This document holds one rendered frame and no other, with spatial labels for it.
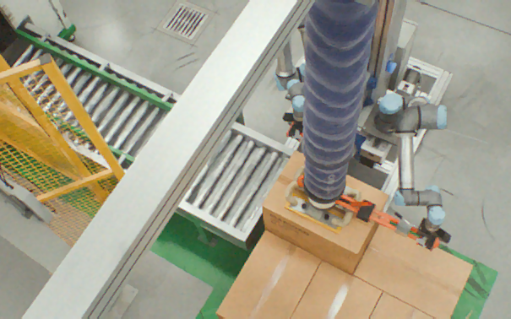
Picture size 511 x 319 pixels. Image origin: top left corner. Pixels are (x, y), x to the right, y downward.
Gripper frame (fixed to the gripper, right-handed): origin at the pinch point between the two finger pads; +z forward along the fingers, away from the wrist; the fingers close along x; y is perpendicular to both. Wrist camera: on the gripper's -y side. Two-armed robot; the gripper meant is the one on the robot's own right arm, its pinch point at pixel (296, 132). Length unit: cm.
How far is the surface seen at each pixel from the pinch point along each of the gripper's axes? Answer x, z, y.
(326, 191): -34, -23, 35
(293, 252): -50, 53, 23
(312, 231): -46, 14, 32
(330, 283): -57, 53, 51
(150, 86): 9, 48, -121
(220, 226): -58, 48, -25
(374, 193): -9, 13, 54
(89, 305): -144, -197, 34
